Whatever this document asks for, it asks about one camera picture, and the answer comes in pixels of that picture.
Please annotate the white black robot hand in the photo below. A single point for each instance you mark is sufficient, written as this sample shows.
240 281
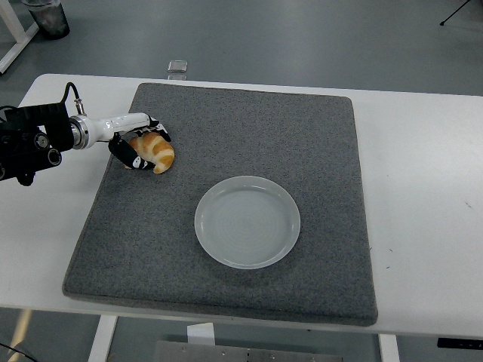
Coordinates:
120 122

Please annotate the golden croissant bread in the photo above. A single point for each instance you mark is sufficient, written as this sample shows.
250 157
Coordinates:
162 151

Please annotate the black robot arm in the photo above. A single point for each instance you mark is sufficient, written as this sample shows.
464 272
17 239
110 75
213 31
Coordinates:
34 128

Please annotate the pale grey round plate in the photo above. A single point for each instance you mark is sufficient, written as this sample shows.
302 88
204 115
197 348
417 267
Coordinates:
247 222

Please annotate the grey metal plate with screws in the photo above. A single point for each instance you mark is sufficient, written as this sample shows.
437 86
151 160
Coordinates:
245 352

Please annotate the small clear square box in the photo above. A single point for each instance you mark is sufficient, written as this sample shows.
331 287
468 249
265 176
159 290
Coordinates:
176 77
177 66

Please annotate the black trash bin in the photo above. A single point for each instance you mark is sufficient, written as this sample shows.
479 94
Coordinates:
53 20

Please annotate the grey felt mat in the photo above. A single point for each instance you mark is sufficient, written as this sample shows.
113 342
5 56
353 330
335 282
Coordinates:
264 132

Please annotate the white table leg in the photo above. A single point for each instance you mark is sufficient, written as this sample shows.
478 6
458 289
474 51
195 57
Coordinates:
389 348
102 339

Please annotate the white paper label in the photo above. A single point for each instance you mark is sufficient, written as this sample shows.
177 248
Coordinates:
200 333

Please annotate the black tripod leg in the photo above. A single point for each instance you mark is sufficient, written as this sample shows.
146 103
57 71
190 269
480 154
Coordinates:
458 13

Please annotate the black table control panel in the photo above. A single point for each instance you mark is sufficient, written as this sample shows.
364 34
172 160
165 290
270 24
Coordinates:
460 343

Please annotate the white furniture frame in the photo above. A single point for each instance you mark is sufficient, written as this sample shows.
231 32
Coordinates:
17 41

